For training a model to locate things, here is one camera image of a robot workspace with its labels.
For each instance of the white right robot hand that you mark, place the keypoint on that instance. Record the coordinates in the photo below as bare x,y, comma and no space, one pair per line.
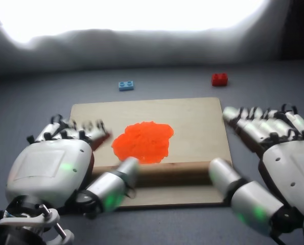
289,168

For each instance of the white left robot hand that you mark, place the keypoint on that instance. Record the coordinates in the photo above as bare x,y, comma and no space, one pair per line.
47,168

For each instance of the wooden rolling pin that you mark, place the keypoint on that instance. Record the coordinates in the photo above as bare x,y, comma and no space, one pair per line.
167,174

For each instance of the orange modelling clay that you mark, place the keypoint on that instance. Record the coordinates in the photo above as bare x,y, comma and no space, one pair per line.
141,143

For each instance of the light wooden board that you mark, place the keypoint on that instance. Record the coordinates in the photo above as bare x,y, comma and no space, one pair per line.
192,127

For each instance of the red toy brick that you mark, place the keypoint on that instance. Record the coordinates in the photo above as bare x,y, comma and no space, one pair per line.
219,79

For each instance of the light blue toy brick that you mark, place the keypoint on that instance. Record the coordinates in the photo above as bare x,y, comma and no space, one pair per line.
126,86

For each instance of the white backdrop sheet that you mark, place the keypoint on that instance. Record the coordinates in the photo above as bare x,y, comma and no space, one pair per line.
141,48

